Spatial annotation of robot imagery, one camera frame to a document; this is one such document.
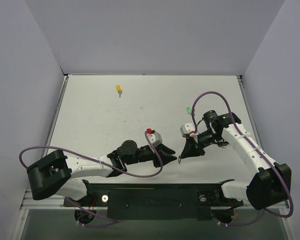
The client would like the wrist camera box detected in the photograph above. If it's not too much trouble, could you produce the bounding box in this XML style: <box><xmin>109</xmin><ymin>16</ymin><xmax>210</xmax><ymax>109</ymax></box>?
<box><xmin>180</xmin><ymin>123</ymin><xmax>197</xmax><ymax>138</ymax></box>
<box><xmin>145</xmin><ymin>128</ymin><xmax>163</xmax><ymax>148</ymax></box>

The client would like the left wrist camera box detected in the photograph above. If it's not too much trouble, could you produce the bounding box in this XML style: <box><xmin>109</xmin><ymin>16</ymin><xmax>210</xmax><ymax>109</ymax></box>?
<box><xmin>145</xmin><ymin>128</ymin><xmax>163</xmax><ymax>148</ymax></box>

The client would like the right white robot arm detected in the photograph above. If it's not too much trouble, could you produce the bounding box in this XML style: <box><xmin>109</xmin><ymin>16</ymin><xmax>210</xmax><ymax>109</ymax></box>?
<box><xmin>179</xmin><ymin>110</ymin><xmax>292</xmax><ymax>210</ymax></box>

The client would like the purple cable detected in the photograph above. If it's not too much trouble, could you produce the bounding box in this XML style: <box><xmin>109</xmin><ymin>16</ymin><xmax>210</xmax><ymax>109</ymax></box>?
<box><xmin>191</xmin><ymin>91</ymin><xmax>295</xmax><ymax>228</ymax></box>
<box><xmin>19</xmin><ymin>129</ymin><xmax>164</xmax><ymax>228</ymax></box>

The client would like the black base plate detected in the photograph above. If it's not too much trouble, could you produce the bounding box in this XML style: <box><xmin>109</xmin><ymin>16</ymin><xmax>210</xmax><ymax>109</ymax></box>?
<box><xmin>77</xmin><ymin>183</ymin><xmax>243</xmax><ymax>221</ymax></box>

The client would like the green tagged key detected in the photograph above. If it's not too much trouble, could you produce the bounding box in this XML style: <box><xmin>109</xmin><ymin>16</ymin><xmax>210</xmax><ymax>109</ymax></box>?
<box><xmin>186</xmin><ymin>107</ymin><xmax>194</xmax><ymax>115</ymax></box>

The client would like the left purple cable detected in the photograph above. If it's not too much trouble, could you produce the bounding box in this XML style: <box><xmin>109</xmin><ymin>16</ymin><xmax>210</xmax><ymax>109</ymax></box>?
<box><xmin>19</xmin><ymin>129</ymin><xmax>164</xmax><ymax>228</ymax></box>

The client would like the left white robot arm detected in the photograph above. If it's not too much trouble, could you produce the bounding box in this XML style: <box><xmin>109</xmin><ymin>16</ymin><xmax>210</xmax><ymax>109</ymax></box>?
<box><xmin>26</xmin><ymin>137</ymin><xmax>177</xmax><ymax>206</ymax></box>

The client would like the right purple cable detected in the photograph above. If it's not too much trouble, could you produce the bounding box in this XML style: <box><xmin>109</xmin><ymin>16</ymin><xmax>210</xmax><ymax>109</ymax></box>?
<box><xmin>191</xmin><ymin>91</ymin><xmax>295</xmax><ymax>228</ymax></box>

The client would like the yellow tagged key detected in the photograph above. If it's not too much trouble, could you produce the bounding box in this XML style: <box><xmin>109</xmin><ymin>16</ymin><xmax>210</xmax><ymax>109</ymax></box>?
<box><xmin>116</xmin><ymin>84</ymin><xmax>123</xmax><ymax>97</ymax></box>

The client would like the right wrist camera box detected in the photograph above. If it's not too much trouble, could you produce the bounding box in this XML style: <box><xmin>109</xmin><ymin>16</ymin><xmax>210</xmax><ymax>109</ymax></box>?
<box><xmin>180</xmin><ymin>123</ymin><xmax>197</xmax><ymax>138</ymax></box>

